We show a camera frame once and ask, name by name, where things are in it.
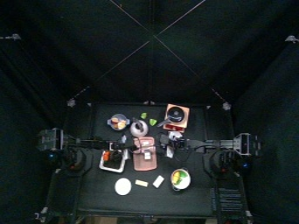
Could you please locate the pink cutting board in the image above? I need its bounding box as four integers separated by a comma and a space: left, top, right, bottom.
132, 136, 159, 172

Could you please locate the silver toy kettle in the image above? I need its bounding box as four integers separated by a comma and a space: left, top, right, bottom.
130, 117, 150, 138

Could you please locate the wooden toy stove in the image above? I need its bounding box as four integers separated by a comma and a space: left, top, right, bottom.
163, 103, 191, 133

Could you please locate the white rectangular tray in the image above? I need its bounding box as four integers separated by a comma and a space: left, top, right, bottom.
98, 148, 130, 173

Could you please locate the grey-blue bowl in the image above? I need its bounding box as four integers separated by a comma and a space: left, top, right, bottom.
107, 113, 131, 131

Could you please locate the black toy frying pan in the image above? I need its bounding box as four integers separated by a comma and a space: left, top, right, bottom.
156, 106, 184, 128

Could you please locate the green toy vegetable piece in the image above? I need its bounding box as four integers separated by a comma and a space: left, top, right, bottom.
176, 171, 188, 186

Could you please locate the white toy cooking pot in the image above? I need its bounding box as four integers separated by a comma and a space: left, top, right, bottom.
170, 167, 192, 192

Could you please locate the white rectangular toy slice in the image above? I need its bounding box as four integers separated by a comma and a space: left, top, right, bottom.
152, 175, 166, 189

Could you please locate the round white plate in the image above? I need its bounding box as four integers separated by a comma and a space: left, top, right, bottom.
115, 178, 134, 196

